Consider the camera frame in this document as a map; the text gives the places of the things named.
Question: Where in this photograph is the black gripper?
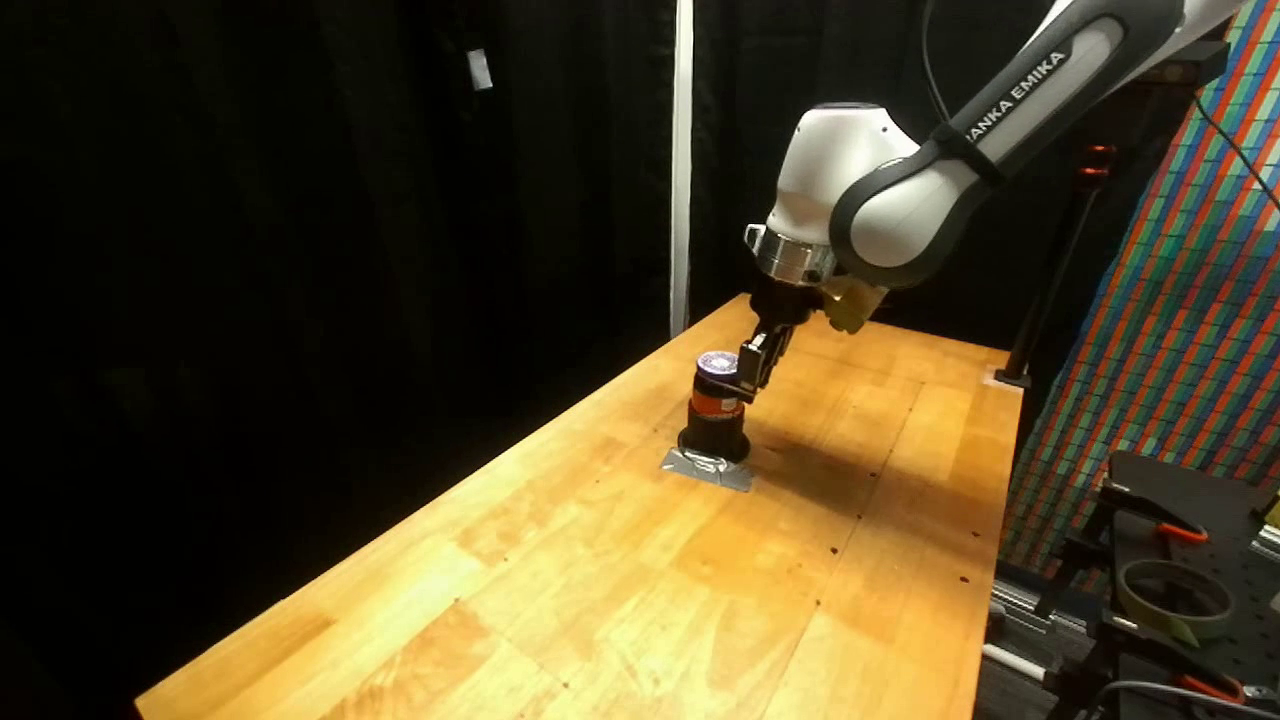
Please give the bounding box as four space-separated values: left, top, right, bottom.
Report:
737 276 824 408

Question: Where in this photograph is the dark cup with purple base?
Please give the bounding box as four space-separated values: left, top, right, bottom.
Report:
675 349 755 467

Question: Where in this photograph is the white vertical pole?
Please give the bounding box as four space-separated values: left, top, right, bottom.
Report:
664 0 698 341

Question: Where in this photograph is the black curtain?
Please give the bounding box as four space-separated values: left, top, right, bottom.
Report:
0 0 678 720
691 0 1110 353

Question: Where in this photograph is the colourful patterned board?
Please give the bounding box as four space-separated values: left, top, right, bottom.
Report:
998 0 1280 581

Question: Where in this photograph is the small white tag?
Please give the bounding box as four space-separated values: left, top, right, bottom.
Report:
464 46 499 95

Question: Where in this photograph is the beige tape roll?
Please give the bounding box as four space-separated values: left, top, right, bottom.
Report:
1110 552 1244 649

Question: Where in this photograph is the black perforated plate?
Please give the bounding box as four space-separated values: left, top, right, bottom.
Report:
1059 448 1280 720

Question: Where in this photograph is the beige wrist camera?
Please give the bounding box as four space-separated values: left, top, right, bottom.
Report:
814 273 892 338

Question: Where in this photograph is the aluminium rail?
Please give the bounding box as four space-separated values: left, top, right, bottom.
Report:
984 565 1070 690

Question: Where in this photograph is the orange handled clamp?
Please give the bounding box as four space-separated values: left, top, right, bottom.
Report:
1175 670 1250 703
1149 519 1217 549

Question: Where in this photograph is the thin black cable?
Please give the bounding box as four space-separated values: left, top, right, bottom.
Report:
1171 72 1280 214

